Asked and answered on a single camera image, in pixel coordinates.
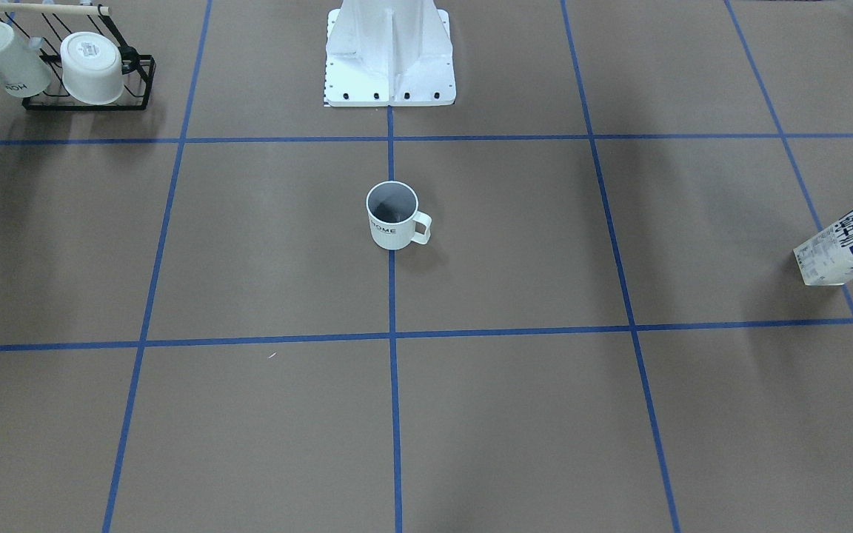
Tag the white mug with lettering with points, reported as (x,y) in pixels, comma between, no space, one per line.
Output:
(22,72)

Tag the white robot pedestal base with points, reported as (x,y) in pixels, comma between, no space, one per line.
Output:
(389,53)

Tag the black wire cup rack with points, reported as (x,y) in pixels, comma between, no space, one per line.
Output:
(44,24)

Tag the white upturned cup in rack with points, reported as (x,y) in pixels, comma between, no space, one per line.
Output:
(91,68)

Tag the white mug with handle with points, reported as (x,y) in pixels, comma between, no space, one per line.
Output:
(395,220)

